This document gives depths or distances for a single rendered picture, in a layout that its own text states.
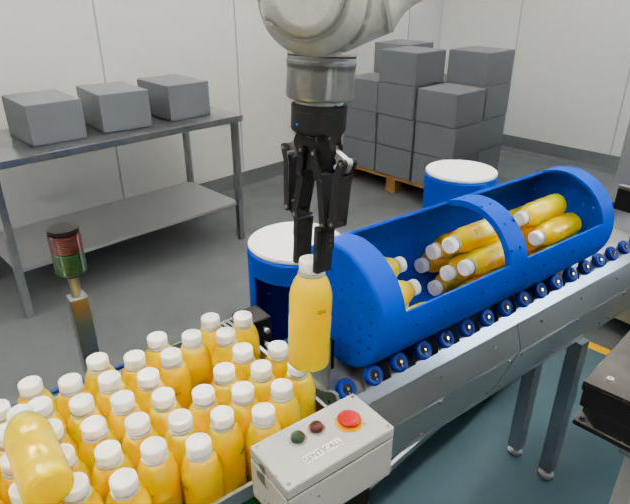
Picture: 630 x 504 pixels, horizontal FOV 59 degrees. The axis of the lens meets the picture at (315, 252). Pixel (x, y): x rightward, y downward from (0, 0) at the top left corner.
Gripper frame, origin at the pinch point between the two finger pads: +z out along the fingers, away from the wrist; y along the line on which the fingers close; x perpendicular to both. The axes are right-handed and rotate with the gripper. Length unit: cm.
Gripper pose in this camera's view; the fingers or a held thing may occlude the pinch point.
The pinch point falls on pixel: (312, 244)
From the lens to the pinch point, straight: 81.7
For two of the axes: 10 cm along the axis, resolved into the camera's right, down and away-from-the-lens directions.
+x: -7.6, 2.2, -6.2
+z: -0.5, 9.2, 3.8
